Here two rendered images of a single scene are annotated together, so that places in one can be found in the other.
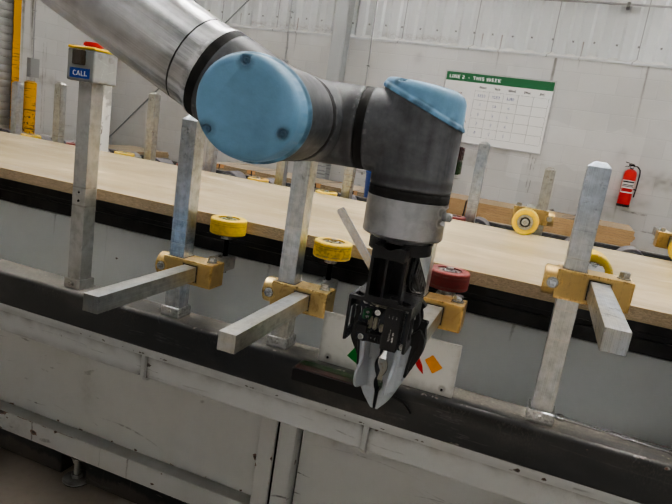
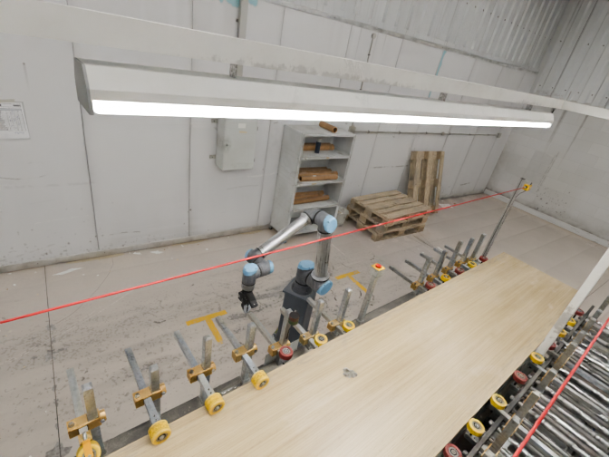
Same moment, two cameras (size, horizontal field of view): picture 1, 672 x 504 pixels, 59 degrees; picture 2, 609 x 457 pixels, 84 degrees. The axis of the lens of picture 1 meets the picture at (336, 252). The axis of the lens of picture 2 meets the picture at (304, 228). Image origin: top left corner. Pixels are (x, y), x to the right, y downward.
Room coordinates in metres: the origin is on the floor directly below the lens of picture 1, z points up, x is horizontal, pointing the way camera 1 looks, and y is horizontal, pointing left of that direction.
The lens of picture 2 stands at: (1.74, -1.49, 2.47)
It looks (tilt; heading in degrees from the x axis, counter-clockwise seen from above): 28 degrees down; 118
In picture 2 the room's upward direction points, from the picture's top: 11 degrees clockwise
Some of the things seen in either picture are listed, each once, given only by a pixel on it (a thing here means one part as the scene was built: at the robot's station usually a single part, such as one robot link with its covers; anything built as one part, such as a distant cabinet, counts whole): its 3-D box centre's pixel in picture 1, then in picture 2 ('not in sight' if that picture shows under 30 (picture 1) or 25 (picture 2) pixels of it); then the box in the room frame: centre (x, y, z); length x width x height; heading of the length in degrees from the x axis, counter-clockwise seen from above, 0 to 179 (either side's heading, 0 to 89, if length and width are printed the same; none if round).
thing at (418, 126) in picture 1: (415, 141); (249, 274); (0.65, -0.07, 1.14); 0.10 x 0.09 x 0.12; 75
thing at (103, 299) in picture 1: (171, 279); (326, 316); (1.10, 0.31, 0.80); 0.44 x 0.03 x 0.04; 162
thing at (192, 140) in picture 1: (183, 233); (341, 315); (1.19, 0.32, 0.88); 0.04 x 0.04 x 0.48; 72
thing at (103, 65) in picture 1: (92, 67); (376, 270); (1.27, 0.57, 1.18); 0.07 x 0.07 x 0.08; 72
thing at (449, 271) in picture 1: (444, 295); (285, 356); (1.10, -0.22, 0.85); 0.08 x 0.08 x 0.11
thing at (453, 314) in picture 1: (426, 307); (279, 347); (1.03, -0.18, 0.85); 0.14 x 0.06 x 0.05; 72
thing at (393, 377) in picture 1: (389, 380); not in sight; (0.64, -0.08, 0.86); 0.06 x 0.03 x 0.09; 162
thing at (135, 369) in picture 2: not in sight; (142, 386); (0.74, -0.89, 0.95); 0.50 x 0.04 x 0.04; 162
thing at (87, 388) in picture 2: not in sight; (93, 422); (0.72, -1.11, 0.93); 0.04 x 0.04 x 0.48; 72
